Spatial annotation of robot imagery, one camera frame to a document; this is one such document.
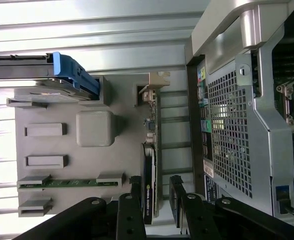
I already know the silver computer case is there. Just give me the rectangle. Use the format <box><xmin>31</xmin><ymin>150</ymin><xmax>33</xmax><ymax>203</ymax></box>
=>
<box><xmin>184</xmin><ymin>0</ymin><xmax>294</xmax><ymax>240</ymax></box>

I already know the green RAM stick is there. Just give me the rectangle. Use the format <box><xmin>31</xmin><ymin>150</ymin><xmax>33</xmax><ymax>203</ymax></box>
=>
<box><xmin>17</xmin><ymin>178</ymin><xmax>120</xmax><ymax>189</ymax></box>

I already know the grey plastic parts rack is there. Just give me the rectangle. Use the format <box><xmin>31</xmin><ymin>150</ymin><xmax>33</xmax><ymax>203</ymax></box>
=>
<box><xmin>5</xmin><ymin>74</ymin><xmax>152</xmax><ymax>220</ymax></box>

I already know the hard disk in blue carrier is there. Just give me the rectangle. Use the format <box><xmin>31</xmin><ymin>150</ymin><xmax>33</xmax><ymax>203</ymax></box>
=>
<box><xmin>0</xmin><ymin>51</ymin><xmax>100</xmax><ymax>101</ymax></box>

